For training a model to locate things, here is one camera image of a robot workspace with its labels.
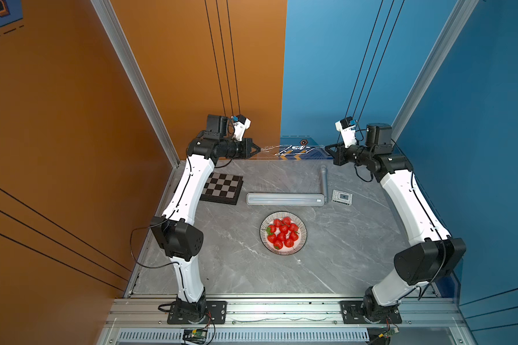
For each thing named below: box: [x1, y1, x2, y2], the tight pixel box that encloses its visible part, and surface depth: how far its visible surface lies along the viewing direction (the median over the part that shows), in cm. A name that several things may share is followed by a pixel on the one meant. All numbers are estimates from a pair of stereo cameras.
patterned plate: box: [259, 210, 308, 256], surface depth 91 cm
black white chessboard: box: [200, 172, 244, 206], surface depth 107 cm
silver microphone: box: [320, 164, 329, 204], surface depth 111 cm
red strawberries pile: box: [265, 216, 300, 251], surface depth 92 cm
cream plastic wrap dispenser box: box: [246, 192, 326, 207], surface depth 101 cm
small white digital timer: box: [330, 189, 353, 206], surface depth 104 cm
